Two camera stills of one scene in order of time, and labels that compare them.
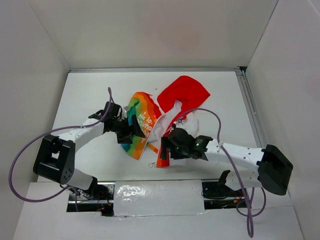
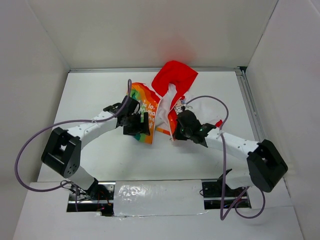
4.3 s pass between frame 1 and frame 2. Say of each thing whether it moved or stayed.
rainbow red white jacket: moved
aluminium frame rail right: stayed
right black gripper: moved
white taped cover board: stayed
